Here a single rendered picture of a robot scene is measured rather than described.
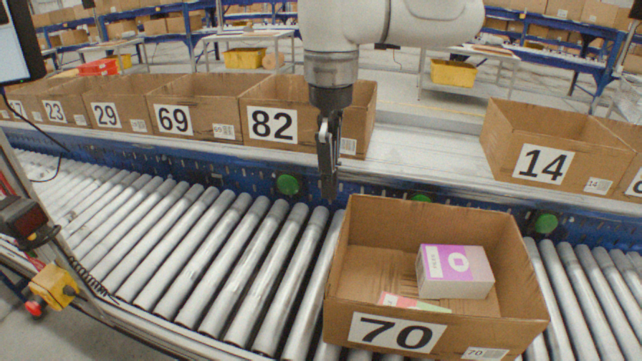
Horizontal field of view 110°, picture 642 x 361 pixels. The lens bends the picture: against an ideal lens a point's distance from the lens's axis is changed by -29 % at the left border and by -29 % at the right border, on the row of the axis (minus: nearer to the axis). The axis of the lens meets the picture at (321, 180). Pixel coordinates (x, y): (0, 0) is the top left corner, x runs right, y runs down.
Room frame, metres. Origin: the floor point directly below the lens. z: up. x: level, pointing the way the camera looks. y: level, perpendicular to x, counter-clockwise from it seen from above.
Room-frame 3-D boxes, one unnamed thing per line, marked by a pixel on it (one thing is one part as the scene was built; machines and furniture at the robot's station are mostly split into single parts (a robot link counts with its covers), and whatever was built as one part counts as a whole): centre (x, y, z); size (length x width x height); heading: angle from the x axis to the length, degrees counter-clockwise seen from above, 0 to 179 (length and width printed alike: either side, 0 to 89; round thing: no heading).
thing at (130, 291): (0.60, 0.44, 0.72); 0.52 x 0.05 x 0.05; 165
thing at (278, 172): (0.77, 0.10, 0.81); 0.09 x 0.01 x 0.09; 75
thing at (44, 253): (0.33, 0.60, 0.95); 0.07 x 0.03 x 0.07; 75
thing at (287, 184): (0.76, 0.10, 0.81); 0.07 x 0.01 x 0.07; 75
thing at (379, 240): (0.39, -0.22, 0.83); 0.39 x 0.29 x 0.17; 77
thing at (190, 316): (0.55, 0.25, 0.72); 0.52 x 0.05 x 0.05; 165
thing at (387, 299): (0.34, -0.20, 0.76); 0.16 x 0.07 x 0.02; 67
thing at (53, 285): (0.29, 0.57, 0.84); 0.15 x 0.09 x 0.07; 75
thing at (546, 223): (0.56, -0.66, 0.81); 0.07 x 0.01 x 0.07; 75
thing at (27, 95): (1.37, 1.55, 0.96); 0.39 x 0.29 x 0.17; 75
